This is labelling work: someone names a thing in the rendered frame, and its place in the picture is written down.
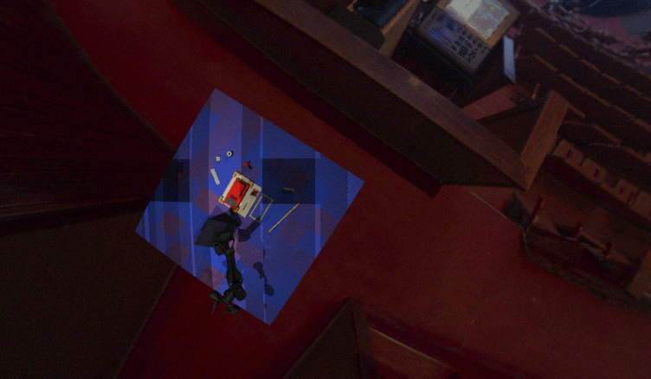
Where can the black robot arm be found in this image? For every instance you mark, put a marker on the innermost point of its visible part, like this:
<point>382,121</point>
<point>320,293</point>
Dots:
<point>221,246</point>

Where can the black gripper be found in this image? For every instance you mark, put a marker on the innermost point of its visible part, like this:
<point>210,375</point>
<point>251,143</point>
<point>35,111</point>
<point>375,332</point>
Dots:
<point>226,299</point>

